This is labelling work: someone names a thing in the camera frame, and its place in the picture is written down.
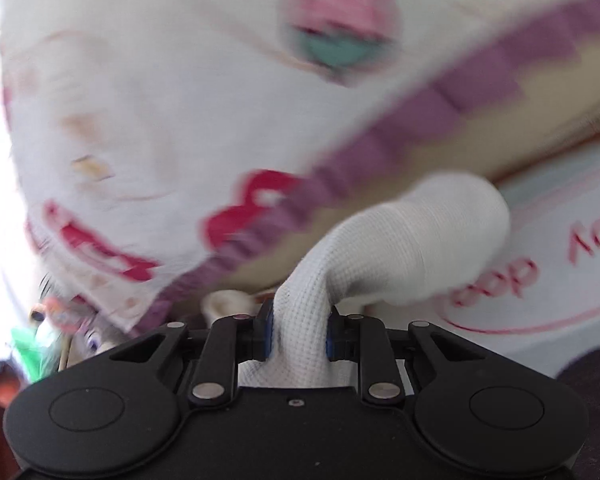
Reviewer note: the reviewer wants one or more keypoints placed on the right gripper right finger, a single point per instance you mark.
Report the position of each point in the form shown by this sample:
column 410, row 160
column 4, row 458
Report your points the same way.
column 343, row 337

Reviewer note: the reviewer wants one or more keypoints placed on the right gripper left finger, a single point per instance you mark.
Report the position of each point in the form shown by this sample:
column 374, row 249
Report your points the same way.
column 256, row 335

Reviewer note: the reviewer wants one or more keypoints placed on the white waffle knit garment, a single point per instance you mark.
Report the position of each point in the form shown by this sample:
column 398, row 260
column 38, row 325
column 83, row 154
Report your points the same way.
column 439, row 236

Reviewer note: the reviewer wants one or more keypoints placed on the colourful toy pile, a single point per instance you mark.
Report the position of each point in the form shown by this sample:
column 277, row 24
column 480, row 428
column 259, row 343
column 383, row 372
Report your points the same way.
column 74, row 330

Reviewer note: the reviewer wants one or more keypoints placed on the checkered cartoon play mat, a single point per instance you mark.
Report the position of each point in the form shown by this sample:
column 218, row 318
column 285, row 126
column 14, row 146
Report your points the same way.
column 538, row 300

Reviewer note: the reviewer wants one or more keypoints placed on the green plastic toy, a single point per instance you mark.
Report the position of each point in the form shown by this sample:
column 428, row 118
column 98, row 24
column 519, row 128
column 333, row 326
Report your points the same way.
column 37, row 352

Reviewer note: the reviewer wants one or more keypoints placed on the white cartoon print bedspread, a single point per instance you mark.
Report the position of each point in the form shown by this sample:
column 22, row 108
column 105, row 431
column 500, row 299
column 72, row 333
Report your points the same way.
column 146, row 133

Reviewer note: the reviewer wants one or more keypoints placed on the beige mattress side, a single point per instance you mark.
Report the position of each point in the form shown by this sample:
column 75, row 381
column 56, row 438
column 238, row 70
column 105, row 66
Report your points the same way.
column 549, row 108

